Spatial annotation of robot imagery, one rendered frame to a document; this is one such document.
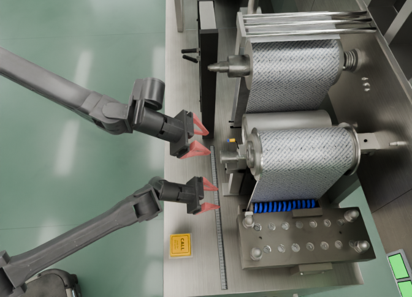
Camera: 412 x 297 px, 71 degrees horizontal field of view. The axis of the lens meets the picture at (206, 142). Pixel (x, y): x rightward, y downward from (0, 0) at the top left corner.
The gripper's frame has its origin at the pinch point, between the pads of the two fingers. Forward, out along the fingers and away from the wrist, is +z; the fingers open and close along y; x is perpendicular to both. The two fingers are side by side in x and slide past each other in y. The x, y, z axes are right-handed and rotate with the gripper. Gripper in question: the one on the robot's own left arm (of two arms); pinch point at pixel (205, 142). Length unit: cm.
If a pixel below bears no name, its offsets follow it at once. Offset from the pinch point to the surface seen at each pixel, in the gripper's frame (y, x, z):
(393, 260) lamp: 30, 19, 43
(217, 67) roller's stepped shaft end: -22.9, 6.3, 1.5
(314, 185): 7.6, 8.2, 34.5
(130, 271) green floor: 11, -131, 47
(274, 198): 7.4, -5.9, 33.1
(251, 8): -69, 8, 24
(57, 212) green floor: -31, -164, 7
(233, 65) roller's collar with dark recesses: -21.6, 10.1, 3.8
